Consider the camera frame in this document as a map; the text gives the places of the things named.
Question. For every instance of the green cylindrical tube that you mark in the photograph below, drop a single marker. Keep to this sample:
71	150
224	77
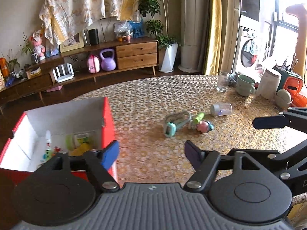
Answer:
198	118

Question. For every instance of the pale green mug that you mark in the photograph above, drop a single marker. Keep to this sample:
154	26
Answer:
245	85

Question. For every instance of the white wifi router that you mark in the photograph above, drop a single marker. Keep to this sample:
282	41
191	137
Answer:
63	72

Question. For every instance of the washing machine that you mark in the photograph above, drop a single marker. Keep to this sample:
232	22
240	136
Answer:
246	56

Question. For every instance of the white potted tree planter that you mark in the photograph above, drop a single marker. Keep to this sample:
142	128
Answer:
158	27

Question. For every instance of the framed picture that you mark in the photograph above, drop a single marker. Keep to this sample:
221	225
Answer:
74	42

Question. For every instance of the grey-green oval case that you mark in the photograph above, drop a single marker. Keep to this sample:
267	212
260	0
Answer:
180	118

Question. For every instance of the wooden tv cabinet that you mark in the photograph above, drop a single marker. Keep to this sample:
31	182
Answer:
135	60

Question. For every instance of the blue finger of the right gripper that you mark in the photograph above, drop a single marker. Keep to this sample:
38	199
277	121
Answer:
270	122

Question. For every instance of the white green glue stick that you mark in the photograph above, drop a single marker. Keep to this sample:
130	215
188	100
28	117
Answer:
48	150

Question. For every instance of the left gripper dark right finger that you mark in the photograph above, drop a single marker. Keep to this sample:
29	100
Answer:
205	164

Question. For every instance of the purple kettlebell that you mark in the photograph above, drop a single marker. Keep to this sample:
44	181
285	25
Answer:
108	63

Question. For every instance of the pink eraser block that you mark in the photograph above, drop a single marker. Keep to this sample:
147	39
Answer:
204	127

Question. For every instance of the black cylindrical speaker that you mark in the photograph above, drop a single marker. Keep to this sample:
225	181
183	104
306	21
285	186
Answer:
93	37

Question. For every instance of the floral cloth drape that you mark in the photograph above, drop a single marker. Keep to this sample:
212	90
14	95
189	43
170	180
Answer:
61	19

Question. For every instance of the red cardboard box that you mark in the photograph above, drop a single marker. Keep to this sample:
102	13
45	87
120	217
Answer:
24	150

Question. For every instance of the pink doll figurine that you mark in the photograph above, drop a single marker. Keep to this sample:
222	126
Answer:
36	40

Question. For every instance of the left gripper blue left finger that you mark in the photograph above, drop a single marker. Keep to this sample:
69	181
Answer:
97	164

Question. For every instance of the clear drinking glass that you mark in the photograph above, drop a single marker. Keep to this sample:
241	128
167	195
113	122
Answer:
223	81

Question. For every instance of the pink toy backpack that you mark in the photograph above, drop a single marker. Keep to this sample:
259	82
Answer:
93	64

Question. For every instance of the clear plastic bag of fruit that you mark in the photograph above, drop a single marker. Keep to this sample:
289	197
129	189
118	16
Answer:
123	31

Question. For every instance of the green orange utensil holder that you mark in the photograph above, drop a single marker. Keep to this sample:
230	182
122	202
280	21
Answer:
291	81

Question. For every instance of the small potted plant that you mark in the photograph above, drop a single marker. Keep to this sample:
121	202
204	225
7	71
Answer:
28	47

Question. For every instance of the yellow curtain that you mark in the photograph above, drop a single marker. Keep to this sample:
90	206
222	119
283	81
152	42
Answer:
212	60

